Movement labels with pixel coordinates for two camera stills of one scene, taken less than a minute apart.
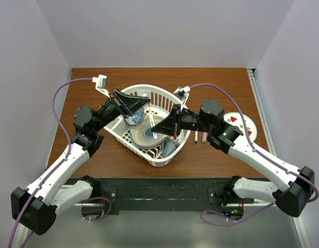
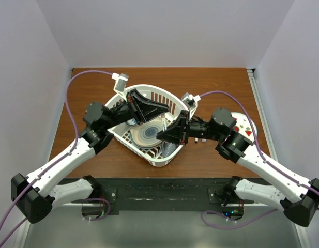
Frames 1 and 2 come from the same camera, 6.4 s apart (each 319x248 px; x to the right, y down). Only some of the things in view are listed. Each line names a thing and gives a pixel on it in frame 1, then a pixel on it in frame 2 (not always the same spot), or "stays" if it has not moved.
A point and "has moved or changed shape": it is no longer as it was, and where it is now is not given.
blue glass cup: [169, 146] stays
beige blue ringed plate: [141, 136] stays
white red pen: [152, 122] has moved or changed shape
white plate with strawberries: [235, 119] stays
